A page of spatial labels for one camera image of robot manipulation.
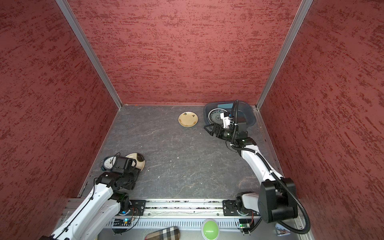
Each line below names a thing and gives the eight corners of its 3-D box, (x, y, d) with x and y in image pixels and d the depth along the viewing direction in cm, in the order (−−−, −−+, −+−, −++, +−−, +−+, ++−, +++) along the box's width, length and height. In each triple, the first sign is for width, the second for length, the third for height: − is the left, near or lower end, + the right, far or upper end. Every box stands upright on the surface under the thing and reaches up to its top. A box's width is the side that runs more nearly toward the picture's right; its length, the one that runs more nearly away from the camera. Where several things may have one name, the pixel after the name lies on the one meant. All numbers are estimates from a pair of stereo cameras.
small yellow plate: (177, 127, 110) (177, 125, 108) (179, 112, 119) (179, 111, 118) (198, 127, 110) (198, 125, 108) (198, 113, 119) (198, 111, 118)
